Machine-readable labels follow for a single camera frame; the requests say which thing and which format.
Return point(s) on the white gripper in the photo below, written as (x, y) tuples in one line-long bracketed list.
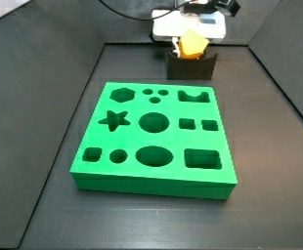
[(173, 25)]

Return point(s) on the yellow three prong object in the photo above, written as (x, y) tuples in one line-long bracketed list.
[(193, 45)]

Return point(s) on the black curved fixture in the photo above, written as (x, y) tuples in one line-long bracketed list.
[(184, 69)]

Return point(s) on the green shape sorter block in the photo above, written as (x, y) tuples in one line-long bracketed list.
[(156, 141)]

